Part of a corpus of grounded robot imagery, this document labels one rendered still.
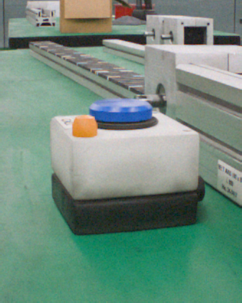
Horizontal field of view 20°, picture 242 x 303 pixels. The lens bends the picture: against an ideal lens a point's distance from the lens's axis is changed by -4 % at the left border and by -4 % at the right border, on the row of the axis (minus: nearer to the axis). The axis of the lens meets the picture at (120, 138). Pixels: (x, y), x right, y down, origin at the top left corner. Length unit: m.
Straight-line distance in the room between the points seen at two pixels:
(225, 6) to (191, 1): 0.62
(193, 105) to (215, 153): 0.06
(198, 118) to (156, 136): 0.13
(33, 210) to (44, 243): 0.07
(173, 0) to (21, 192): 11.30
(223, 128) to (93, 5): 2.20
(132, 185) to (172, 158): 0.03
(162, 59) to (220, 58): 0.06
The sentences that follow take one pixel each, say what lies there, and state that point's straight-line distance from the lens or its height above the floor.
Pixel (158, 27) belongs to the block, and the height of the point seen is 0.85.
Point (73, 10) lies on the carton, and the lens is 2.66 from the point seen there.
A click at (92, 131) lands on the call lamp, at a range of 0.41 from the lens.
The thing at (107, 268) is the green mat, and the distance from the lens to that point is 0.37.
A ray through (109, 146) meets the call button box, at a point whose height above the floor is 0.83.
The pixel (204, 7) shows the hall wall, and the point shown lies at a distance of 11.91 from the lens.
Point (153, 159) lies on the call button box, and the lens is 0.42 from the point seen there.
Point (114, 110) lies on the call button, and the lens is 0.43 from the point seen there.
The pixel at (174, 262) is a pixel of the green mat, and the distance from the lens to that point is 0.38.
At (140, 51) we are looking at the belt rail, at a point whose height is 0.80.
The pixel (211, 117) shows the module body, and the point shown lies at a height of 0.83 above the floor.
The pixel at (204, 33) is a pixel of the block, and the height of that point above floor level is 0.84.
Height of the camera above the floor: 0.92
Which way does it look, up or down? 12 degrees down
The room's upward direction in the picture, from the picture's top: straight up
